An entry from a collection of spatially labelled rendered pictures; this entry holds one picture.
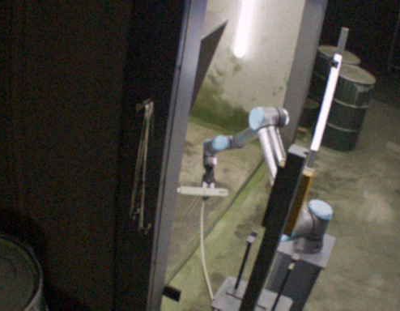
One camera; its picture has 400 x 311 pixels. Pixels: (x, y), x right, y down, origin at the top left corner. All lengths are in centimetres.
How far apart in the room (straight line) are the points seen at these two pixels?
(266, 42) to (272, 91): 50
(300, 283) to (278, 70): 241
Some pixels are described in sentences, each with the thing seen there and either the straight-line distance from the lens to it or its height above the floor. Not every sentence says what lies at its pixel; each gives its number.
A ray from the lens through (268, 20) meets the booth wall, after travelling 446.
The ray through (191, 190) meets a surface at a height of 58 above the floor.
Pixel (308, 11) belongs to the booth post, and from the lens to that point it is 434.
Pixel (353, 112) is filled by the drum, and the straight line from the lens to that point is 505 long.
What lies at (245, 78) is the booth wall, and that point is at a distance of 468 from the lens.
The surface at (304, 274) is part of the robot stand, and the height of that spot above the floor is 53.
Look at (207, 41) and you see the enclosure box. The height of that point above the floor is 145.
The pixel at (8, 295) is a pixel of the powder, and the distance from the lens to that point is 192.
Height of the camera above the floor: 230
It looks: 30 degrees down
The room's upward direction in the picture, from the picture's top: 10 degrees clockwise
